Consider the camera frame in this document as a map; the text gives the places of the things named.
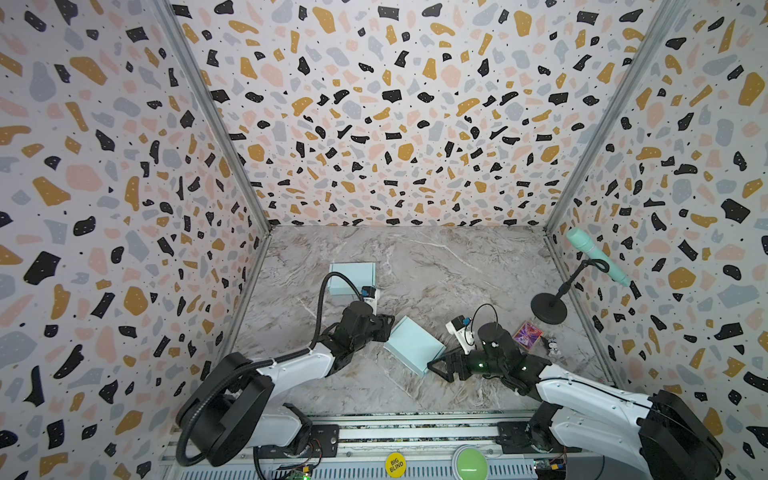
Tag mint paper box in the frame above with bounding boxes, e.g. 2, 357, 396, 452
327, 262, 377, 297

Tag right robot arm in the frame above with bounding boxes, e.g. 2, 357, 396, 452
427, 323, 724, 479

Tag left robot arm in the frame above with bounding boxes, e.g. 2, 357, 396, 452
175, 300, 395, 467

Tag colourful small card box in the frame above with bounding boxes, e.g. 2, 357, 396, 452
512, 321, 544, 352

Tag small black white figurine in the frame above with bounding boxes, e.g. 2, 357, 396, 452
543, 338, 561, 358

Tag green round button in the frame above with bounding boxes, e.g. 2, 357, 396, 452
451, 445, 489, 480

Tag yellow round sticker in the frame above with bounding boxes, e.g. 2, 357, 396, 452
385, 452, 407, 479

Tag mint green microphone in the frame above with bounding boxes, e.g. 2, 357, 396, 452
566, 228, 631, 287

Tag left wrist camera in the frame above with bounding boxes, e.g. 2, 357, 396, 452
360, 286, 380, 315

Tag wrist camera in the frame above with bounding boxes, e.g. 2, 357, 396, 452
360, 286, 380, 315
445, 315, 475, 355

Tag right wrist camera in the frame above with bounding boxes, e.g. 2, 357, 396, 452
445, 315, 475, 355

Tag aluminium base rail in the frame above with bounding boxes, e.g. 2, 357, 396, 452
157, 410, 644, 479

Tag left black corrugated cable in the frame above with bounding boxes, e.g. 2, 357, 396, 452
175, 271, 365, 468

